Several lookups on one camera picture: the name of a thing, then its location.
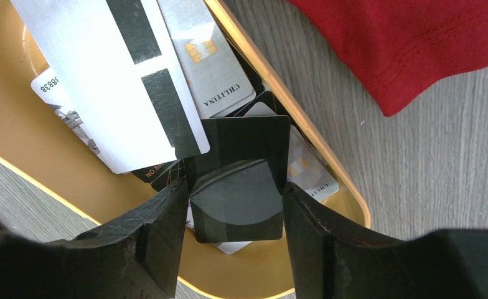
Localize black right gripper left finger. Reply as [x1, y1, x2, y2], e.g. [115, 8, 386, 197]
[0, 178, 189, 298]

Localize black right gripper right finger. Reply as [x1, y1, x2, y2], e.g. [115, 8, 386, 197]
[283, 183, 488, 298]

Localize black card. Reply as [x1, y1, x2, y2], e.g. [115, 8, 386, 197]
[184, 115, 291, 244]

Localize yellow oval tray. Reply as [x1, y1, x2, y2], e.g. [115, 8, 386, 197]
[0, 1, 372, 298]

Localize white magnetic stripe card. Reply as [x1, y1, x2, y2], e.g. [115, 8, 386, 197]
[13, 1, 210, 174]

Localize silver chip card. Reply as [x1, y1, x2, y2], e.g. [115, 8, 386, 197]
[158, 0, 256, 118]

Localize white numbered card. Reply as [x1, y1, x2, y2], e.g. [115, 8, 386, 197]
[30, 68, 102, 159]

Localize red cloth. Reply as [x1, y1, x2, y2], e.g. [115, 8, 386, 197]
[294, 1, 488, 116]

